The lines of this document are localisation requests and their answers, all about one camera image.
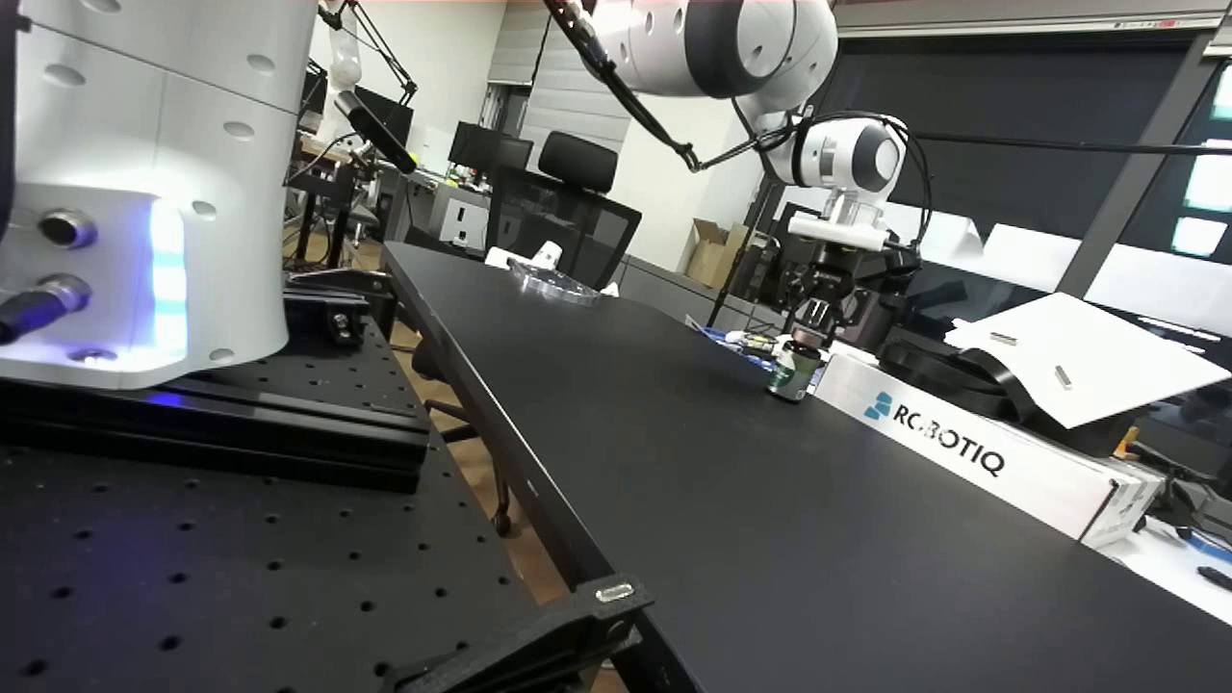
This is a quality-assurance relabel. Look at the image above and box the black diagonal steel beam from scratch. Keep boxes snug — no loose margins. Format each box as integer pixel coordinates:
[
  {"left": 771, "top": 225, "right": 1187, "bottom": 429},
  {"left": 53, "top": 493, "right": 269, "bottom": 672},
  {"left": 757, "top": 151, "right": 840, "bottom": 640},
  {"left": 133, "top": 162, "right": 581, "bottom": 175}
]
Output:
[{"left": 1053, "top": 18, "right": 1223, "bottom": 299}]

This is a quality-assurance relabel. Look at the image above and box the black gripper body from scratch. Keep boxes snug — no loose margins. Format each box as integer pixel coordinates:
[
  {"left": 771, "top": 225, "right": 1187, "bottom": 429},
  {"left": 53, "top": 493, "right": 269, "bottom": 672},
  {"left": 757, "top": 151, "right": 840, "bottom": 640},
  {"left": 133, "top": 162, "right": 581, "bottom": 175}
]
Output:
[{"left": 790, "top": 239, "right": 891, "bottom": 331}]

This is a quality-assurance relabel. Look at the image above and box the brown cardboard box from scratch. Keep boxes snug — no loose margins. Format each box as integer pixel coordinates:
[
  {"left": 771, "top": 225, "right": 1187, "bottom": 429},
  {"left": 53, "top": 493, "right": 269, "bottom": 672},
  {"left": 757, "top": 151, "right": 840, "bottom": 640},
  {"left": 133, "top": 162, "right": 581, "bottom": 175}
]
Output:
[{"left": 676, "top": 217, "right": 745, "bottom": 289}]

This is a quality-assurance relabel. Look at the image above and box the white Robotiq cardboard box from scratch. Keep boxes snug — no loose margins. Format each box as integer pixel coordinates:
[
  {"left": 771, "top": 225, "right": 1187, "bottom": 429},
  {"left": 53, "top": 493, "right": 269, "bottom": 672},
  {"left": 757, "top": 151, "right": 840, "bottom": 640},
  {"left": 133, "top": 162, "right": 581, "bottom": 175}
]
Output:
[{"left": 813, "top": 340, "right": 1170, "bottom": 547}]

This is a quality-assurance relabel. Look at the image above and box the black computer monitor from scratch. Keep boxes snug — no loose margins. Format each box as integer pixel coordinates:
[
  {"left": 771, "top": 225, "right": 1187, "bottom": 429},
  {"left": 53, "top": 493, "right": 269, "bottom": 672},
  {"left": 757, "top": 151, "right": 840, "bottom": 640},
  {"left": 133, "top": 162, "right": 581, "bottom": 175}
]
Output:
[{"left": 446, "top": 121, "right": 538, "bottom": 181}]

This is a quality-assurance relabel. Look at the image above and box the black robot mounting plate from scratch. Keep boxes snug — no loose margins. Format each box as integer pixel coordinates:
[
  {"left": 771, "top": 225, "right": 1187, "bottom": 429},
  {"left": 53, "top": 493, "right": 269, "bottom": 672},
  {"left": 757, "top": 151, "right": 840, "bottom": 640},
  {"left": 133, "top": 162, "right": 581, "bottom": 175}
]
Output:
[{"left": 0, "top": 364, "right": 435, "bottom": 497}]

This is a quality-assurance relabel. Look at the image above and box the black boom stand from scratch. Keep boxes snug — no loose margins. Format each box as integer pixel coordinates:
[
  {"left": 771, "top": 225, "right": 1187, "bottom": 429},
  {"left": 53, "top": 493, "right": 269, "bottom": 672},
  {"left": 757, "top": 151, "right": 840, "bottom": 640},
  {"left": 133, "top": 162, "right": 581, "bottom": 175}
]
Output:
[{"left": 313, "top": 0, "right": 422, "bottom": 181}]

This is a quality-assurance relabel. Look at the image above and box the flat silver metal disc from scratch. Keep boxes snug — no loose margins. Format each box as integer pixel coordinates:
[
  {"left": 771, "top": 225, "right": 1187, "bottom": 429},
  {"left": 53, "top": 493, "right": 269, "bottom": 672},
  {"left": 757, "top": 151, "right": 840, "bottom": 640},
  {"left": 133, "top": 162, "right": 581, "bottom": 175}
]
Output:
[{"left": 685, "top": 314, "right": 781, "bottom": 362}]

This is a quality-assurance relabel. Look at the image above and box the clear plastic wrapper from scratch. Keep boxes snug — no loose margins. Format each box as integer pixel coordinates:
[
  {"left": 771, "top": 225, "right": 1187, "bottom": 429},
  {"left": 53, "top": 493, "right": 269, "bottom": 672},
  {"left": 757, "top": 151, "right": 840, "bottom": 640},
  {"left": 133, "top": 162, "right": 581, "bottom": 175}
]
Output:
[{"left": 515, "top": 264, "right": 600, "bottom": 308}]

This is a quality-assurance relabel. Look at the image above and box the black perforated breadboard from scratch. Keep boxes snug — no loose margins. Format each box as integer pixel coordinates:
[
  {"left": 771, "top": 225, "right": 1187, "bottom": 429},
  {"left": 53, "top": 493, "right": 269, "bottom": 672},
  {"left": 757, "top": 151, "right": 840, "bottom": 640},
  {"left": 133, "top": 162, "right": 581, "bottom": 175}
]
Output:
[{"left": 0, "top": 344, "right": 658, "bottom": 693}]

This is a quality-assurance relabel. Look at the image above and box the bottle with green label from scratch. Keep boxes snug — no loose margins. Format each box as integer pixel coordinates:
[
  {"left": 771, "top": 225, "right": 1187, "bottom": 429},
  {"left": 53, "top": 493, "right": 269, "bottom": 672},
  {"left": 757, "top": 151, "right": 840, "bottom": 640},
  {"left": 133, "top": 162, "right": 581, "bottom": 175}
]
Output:
[{"left": 767, "top": 331, "right": 827, "bottom": 408}]

